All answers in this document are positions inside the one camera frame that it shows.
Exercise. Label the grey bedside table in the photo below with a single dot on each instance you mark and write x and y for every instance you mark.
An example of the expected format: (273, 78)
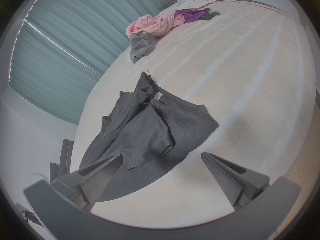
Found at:
(166, 2)

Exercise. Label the round wall mirror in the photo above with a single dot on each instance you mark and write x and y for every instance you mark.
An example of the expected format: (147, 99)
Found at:
(37, 176)

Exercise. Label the white printed pillow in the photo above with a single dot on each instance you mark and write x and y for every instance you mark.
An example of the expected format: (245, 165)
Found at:
(197, 1)

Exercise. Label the bed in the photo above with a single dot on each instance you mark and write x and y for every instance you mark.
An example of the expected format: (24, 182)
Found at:
(237, 84)

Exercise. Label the pile of clothes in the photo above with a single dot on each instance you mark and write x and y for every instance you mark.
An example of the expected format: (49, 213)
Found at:
(150, 29)

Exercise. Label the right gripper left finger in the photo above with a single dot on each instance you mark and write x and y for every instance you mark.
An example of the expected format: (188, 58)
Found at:
(97, 181)

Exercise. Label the black T-shirt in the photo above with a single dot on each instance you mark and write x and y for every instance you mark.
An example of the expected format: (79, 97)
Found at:
(150, 139)

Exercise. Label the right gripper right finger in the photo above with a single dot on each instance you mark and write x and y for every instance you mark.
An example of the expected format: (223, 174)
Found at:
(230, 181)

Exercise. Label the blue-green curtain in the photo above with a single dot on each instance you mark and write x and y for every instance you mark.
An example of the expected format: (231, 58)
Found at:
(55, 79)
(95, 21)

